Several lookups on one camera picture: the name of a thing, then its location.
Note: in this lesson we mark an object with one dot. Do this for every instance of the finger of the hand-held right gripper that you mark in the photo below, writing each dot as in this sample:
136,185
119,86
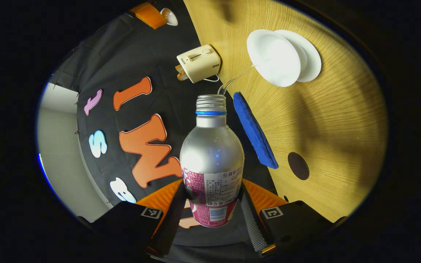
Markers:
148,14

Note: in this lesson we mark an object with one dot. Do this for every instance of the white teacup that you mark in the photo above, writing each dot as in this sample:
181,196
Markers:
274,58

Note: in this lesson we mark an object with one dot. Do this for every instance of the blue towel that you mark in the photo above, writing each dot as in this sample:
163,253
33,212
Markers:
256,135

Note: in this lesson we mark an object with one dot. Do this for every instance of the brown bread slice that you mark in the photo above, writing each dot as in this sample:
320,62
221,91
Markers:
183,76
180,68

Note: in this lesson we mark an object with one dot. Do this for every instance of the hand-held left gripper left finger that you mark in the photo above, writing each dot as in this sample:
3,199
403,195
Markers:
168,226

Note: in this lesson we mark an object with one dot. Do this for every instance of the silver water bottle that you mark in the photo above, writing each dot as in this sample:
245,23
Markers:
212,153

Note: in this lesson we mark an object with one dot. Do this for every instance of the white toaster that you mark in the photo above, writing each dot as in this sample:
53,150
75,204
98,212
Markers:
199,62

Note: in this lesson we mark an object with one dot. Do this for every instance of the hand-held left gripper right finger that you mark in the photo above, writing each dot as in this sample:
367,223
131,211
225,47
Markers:
252,223

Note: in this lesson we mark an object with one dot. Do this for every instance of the dark round coaster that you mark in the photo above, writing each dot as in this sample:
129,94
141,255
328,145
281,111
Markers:
298,166

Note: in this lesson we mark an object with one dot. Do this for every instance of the white saucer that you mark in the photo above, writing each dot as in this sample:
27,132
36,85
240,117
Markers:
311,58

